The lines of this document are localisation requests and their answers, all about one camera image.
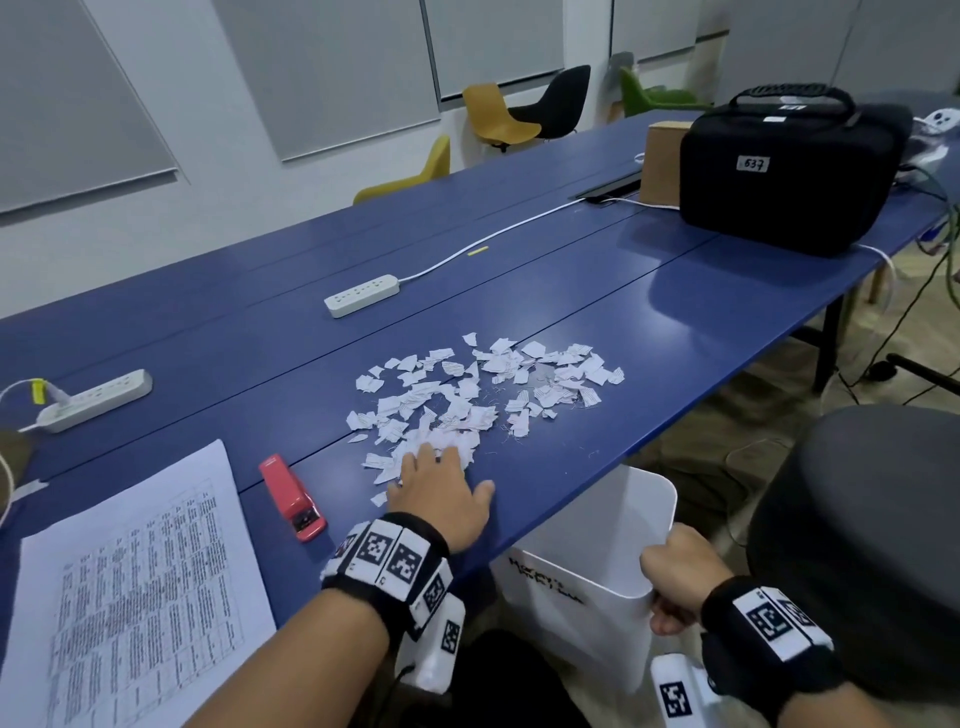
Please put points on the person's left hand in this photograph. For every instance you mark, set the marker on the person's left hand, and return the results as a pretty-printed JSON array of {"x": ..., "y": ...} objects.
[{"x": 435, "y": 495}]

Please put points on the person's right hand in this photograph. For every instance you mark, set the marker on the person's right hand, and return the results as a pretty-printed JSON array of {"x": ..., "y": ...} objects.
[{"x": 686, "y": 570}]

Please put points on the person's left thumb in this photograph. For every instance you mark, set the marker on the person's left thumb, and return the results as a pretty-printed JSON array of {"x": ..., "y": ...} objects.
[{"x": 480, "y": 506}]

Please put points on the person's right thumb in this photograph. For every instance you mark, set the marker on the person's right thumb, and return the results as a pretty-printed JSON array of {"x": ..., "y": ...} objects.
[{"x": 658, "y": 547}]

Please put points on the white waste bin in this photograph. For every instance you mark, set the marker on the white waste bin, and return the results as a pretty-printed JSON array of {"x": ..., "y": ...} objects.
[{"x": 577, "y": 555}]

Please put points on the pile of torn paper pieces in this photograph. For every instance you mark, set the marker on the pile of torn paper pieces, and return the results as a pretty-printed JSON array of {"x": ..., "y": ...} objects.
[{"x": 465, "y": 397}]

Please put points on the person's right forearm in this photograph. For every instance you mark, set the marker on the person's right forearm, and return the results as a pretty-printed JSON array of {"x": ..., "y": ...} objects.
[{"x": 832, "y": 709}]

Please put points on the person's left forearm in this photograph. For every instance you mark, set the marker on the person's left forearm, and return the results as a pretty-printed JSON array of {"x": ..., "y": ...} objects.
[{"x": 300, "y": 667}]

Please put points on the black left wristband with markers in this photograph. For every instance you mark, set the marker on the black left wristband with markers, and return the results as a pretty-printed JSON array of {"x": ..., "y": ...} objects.
[{"x": 390, "y": 559}]

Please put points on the black wristband with markers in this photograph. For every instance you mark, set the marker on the black wristband with markers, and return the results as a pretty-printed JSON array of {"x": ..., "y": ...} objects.
[
  {"x": 772, "y": 637},
  {"x": 390, "y": 559}
]

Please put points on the black right wristband with markers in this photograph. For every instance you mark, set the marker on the black right wristband with markers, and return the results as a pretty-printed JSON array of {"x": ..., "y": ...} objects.
[{"x": 772, "y": 637}]

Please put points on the red stapler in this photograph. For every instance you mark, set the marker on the red stapler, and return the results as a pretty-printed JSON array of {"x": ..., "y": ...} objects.
[{"x": 289, "y": 495}]

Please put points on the dark grey office chair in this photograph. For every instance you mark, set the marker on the dark grey office chair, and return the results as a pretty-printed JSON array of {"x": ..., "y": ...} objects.
[{"x": 870, "y": 540}]

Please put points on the white power strip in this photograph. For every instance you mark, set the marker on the white power strip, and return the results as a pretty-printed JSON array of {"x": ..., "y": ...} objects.
[
  {"x": 361, "y": 295},
  {"x": 94, "y": 400}
]

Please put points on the black table leg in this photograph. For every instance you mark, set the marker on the black table leg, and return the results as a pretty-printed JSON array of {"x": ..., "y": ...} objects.
[{"x": 827, "y": 345}]

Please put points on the yellow chair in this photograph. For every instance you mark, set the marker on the yellow chair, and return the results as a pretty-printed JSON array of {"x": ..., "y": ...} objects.
[
  {"x": 420, "y": 176},
  {"x": 495, "y": 120}
]

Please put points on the printed paper sheet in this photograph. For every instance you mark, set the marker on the printed paper sheet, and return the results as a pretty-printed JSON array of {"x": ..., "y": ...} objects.
[{"x": 135, "y": 600}]

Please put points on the brown cardboard box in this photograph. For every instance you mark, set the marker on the brown cardboard box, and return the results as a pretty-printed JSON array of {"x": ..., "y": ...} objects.
[{"x": 662, "y": 161}]

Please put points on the black carrying case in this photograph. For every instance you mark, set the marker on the black carrying case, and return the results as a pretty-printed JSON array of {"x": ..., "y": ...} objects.
[{"x": 787, "y": 172}]

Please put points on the black chair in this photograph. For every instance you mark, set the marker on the black chair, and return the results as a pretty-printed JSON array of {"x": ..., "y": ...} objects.
[{"x": 559, "y": 101}]

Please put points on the green chair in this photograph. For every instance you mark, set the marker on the green chair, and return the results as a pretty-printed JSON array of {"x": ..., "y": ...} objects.
[{"x": 645, "y": 97}]

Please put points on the brown round object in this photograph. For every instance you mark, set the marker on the brown round object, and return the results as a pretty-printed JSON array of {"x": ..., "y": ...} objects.
[{"x": 11, "y": 465}]

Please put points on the white device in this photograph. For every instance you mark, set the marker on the white device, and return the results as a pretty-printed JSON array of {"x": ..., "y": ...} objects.
[{"x": 941, "y": 120}]

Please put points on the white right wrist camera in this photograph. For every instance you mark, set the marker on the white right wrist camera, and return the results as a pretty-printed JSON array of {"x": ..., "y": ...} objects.
[{"x": 679, "y": 694}]

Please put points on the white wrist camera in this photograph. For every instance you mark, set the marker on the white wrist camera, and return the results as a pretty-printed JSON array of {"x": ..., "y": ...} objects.
[
  {"x": 679, "y": 694},
  {"x": 435, "y": 652}
]

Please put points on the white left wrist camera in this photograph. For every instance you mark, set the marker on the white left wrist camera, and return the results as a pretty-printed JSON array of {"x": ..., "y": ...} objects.
[{"x": 435, "y": 652}]

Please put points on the row of grey wall panels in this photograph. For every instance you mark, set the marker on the row of grey wall panels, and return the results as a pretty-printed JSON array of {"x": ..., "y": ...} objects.
[{"x": 330, "y": 75}]

